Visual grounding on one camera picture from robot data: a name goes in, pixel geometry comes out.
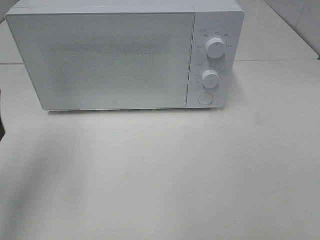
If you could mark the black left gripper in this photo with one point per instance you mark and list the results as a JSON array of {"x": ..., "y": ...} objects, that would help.
[{"x": 2, "y": 126}]

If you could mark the white microwave door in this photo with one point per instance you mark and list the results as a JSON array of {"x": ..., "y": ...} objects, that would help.
[{"x": 106, "y": 61}]

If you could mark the round white door release button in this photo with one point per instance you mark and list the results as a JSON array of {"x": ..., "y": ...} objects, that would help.
[{"x": 206, "y": 99}]

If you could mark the white timer knob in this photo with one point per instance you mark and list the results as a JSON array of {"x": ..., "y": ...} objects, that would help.
[{"x": 210, "y": 79}]

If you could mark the white microwave oven body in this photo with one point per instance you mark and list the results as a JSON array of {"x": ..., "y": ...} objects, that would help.
[{"x": 210, "y": 18}]

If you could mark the upper white power knob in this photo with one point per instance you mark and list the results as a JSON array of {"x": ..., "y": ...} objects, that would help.
[{"x": 215, "y": 47}]

